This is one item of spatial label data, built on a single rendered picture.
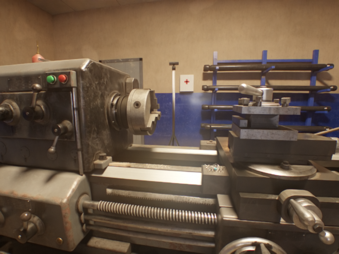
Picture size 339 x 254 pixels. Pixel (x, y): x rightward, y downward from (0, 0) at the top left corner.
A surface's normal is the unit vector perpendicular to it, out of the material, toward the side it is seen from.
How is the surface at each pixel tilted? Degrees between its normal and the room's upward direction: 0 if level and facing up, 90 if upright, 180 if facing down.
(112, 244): 0
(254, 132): 90
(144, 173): 36
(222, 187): 90
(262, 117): 90
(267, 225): 90
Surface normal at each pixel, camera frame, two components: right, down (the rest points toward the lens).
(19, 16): 0.99, 0.03
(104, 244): 0.00, -0.99
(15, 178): -0.09, -0.76
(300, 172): 0.06, -0.51
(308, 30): -0.17, 0.15
